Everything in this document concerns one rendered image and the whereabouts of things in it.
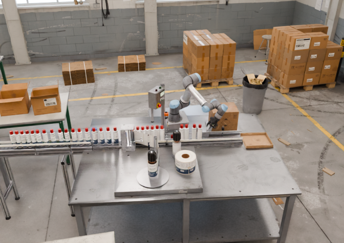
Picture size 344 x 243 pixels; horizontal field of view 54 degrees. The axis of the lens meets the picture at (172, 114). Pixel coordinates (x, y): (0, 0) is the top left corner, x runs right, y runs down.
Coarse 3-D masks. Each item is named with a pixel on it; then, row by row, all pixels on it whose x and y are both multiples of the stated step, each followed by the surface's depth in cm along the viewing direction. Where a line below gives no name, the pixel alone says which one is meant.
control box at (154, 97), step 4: (156, 88) 352; (148, 92) 345; (152, 92) 344; (156, 92) 344; (164, 92) 355; (148, 96) 348; (152, 96) 345; (156, 96) 343; (164, 96) 358; (148, 100) 350; (152, 100) 348; (156, 100) 345; (164, 100) 360; (148, 104) 353; (152, 104) 350; (156, 104) 348; (156, 108) 350
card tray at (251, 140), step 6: (246, 132) 388; (252, 132) 389; (258, 132) 389; (264, 132) 390; (246, 138) 385; (252, 138) 385; (258, 138) 385; (264, 138) 385; (246, 144) 374; (252, 144) 374; (258, 144) 374; (264, 144) 374; (270, 144) 374
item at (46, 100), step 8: (40, 88) 460; (48, 88) 459; (56, 88) 462; (32, 96) 448; (40, 96) 426; (48, 96) 434; (56, 96) 440; (32, 104) 435; (40, 104) 439; (48, 104) 442; (56, 104) 445; (40, 112) 444; (48, 112) 447; (56, 112) 450
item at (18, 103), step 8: (8, 88) 457; (16, 88) 458; (24, 88) 459; (0, 96) 447; (8, 96) 458; (16, 96) 460; (24, 96) 436; (0, 104) 434; (8, 104) 437; (16, 104) 439; (24, 104) 441; (0, 112) 439; (8, 112) 441; (16, 112) 444; (24, 112) 446
